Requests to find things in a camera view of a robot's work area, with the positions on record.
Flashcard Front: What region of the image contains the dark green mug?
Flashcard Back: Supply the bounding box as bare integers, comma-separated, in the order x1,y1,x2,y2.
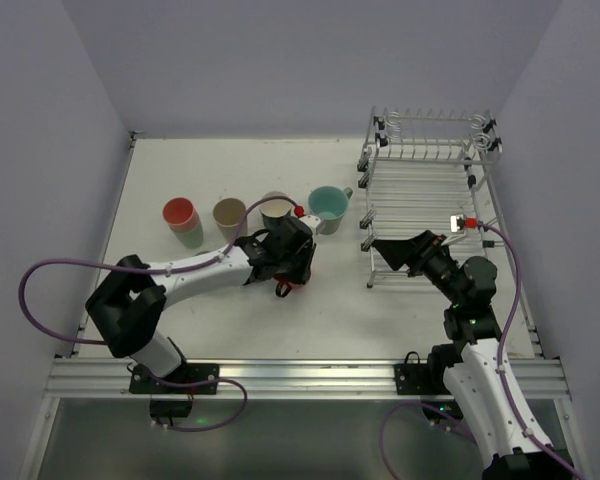
259,191,293,230

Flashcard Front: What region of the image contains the red mug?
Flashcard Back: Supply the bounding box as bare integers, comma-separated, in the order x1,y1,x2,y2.
274,276,304,298

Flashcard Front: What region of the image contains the light green mug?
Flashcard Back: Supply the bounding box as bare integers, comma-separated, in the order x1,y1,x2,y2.
308,186,353,235

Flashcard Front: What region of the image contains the beige tall cup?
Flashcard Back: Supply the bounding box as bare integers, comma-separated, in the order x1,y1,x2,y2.
212,198,248,243

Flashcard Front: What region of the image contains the green cup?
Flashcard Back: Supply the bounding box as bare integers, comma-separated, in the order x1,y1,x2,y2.
173,219,204,249

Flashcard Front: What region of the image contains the pink cup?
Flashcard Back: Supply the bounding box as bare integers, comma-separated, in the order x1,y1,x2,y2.
162,197,198,233

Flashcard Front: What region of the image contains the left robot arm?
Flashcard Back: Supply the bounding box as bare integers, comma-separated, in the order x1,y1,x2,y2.
86,215,322,378

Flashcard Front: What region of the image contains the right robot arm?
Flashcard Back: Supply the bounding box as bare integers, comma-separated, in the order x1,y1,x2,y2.
372,230,576,479

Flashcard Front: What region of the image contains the metal dish rack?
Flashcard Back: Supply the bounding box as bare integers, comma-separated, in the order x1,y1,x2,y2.
357,108,512,288

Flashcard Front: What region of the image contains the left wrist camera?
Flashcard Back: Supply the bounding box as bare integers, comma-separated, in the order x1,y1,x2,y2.
299,215,324,236

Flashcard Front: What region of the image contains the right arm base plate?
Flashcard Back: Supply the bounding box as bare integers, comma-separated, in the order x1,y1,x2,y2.
393,345,461,396

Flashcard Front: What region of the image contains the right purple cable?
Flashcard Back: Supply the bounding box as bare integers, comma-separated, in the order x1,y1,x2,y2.
379,215,591,480

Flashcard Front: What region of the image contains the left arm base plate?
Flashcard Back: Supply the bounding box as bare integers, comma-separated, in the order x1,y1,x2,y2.
129,362,220,395

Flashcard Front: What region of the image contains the aluminium mounting rail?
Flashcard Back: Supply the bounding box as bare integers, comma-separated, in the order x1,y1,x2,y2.
43,357,570,401

